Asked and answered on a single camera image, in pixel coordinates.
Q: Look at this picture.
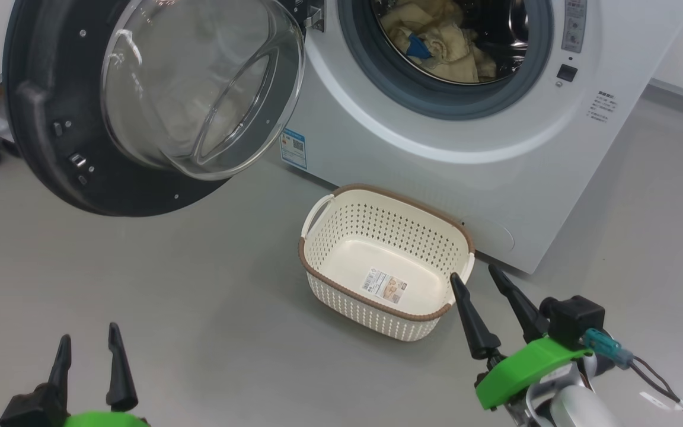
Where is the basket bottom product sticker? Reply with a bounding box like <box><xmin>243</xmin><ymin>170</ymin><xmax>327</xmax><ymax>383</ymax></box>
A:
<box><xmin>359</xmin><ymin>268</ymin><xmax>408</xmax><ymax>305</ymax></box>

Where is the white front-load washing machine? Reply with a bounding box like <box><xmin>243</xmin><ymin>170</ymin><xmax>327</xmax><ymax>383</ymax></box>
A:
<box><xmin>279</xmin><ymin>0</ymin><xmax>683</xmax><ymax>275</ymax></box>

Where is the cream garment with bear print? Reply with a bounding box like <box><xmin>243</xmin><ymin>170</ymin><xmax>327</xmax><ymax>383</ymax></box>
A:
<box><xmin>389</xmin><ymin>24</ymin><xmax>499</xmax><ymax>84</ymax></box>

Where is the blue energy label sticker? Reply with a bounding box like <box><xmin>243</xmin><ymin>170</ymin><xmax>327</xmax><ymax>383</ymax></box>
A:
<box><xmin>280</xmin><ymin>128</ymin><xmax>308</xmax><ymax>171</ymax></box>

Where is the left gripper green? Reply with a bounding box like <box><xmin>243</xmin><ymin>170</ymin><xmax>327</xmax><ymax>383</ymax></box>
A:
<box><xmin>47</xmin><ymin>322</ymin><xmax>151</xmax><ymax>427</ymax></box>

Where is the cream perforated laundry basket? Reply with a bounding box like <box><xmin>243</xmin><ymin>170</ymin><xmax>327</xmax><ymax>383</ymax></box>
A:
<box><xmin>298</xmin><ymin>183</ymin><xmax>476</xmax><ymax>342</ymax></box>

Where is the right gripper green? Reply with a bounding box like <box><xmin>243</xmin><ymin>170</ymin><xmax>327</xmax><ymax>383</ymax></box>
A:
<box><xmin>449</xmin><ymin>263</ymin><xmax>592</xmax><ymax>411</ymax></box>

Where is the white cable tag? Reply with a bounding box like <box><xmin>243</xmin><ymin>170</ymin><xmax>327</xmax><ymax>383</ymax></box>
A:
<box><xmin>638</xmin><ymin>390</ymin><xmax>683</xmax><ymax>413</ymax></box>

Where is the washing machine door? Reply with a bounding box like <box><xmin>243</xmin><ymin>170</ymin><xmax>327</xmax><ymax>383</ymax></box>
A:
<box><xmin>2</xmin><ymin>0</ymin><xmax>307</xmax><ymax>217</ymax></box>

